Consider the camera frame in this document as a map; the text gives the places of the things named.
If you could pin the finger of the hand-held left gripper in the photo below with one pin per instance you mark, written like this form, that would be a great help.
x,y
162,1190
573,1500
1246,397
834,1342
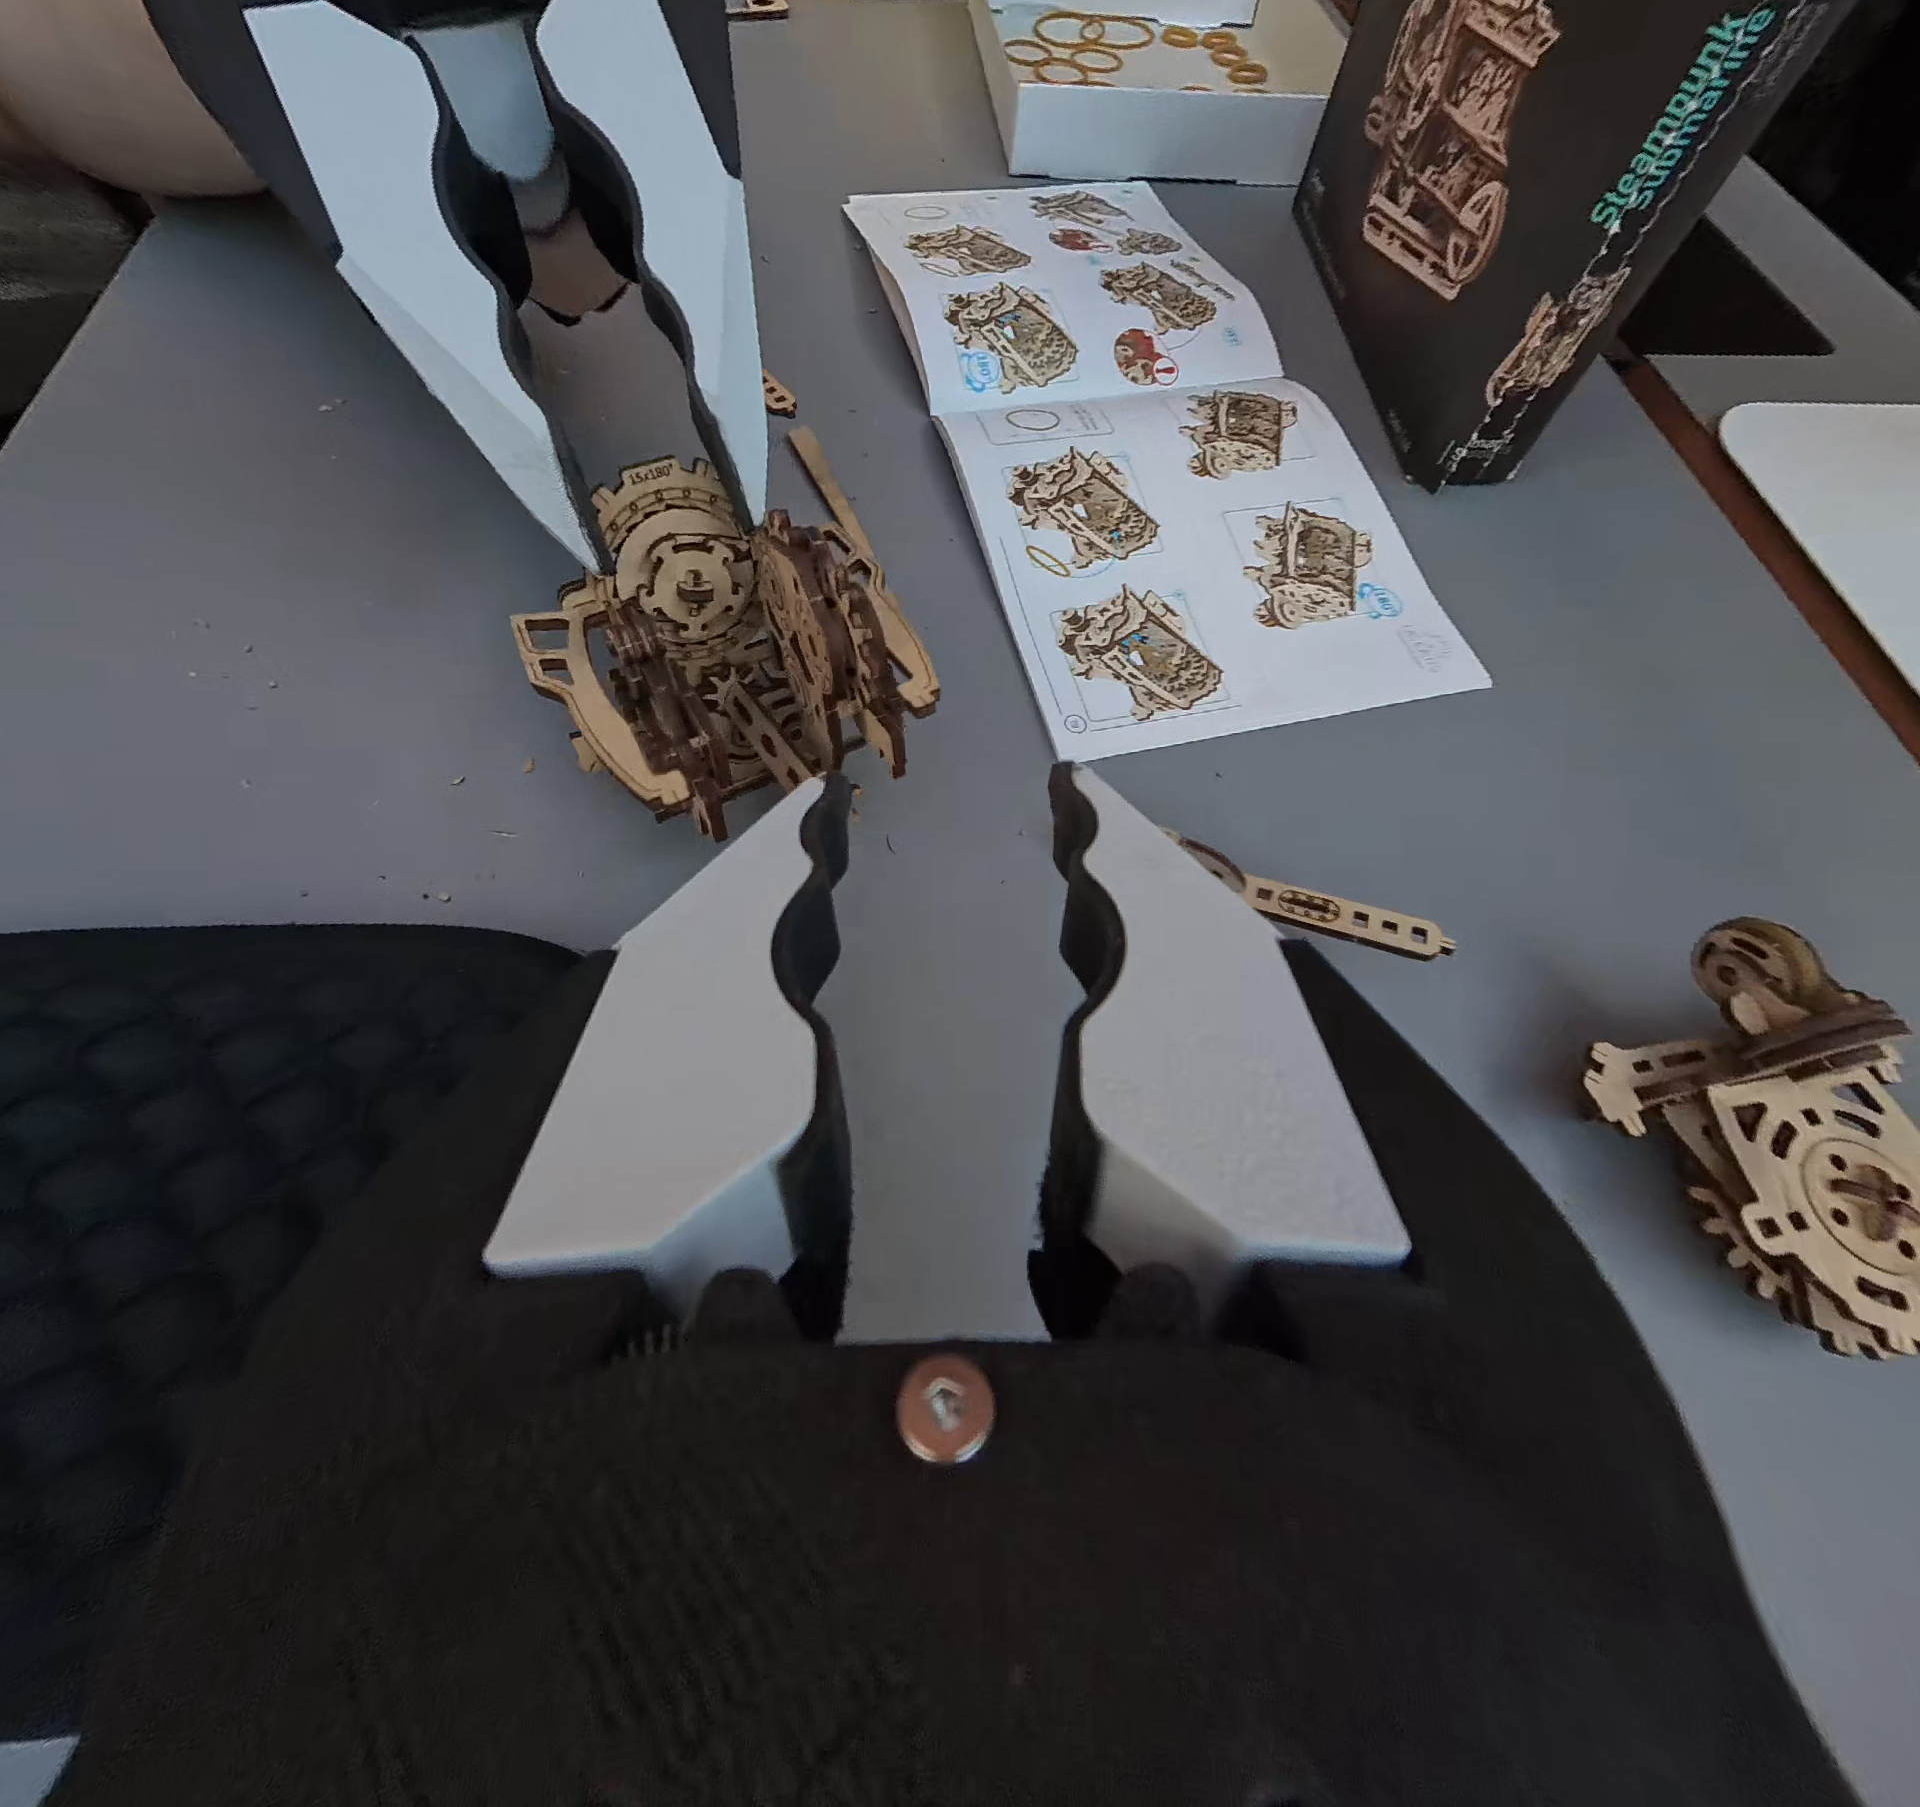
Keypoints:
x,y
676,157
376,187

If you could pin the black model kit box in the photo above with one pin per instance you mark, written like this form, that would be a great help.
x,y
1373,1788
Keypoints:
x,y
1501,338

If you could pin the assembly instruction booklet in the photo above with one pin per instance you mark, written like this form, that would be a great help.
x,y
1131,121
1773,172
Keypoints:
x,y
1200,531

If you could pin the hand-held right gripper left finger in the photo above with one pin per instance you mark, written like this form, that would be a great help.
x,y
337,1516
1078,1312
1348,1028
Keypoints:
x,y
661,1088

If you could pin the white cardboard box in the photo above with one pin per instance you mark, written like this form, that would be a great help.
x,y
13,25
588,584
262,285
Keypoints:
x,y
1143,134

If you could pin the wooden gear wheel assembly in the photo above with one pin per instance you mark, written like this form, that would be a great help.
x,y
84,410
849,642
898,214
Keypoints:
x,y
1802,1148

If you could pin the white board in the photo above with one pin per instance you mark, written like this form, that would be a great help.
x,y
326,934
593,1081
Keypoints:
x,y
1847,531

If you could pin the wooden mechanical model assembly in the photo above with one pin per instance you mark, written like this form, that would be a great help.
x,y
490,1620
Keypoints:
x,y
676,667

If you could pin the long slotted wooden strip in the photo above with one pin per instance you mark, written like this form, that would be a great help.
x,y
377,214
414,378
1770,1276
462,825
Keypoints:
x,y
1320,909

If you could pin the pointed wooden stick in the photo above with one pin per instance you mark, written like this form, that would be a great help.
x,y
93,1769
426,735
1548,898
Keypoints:
x,y
814,470

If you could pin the person's left forearm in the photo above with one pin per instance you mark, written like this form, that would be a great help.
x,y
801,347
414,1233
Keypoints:
x,y
93,36

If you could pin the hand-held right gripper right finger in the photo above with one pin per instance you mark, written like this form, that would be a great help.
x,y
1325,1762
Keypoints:
x,y
1230,1088

